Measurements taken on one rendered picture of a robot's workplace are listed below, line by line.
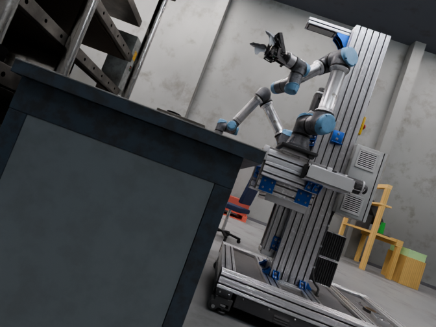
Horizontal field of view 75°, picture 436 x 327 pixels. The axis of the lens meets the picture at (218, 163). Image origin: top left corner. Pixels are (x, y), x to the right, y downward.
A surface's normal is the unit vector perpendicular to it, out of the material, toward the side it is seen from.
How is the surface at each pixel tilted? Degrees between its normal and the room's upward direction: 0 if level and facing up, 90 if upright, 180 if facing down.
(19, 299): 90
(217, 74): 90
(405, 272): 90
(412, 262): 90
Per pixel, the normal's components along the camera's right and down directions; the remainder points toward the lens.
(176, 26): -0.02, -0.07
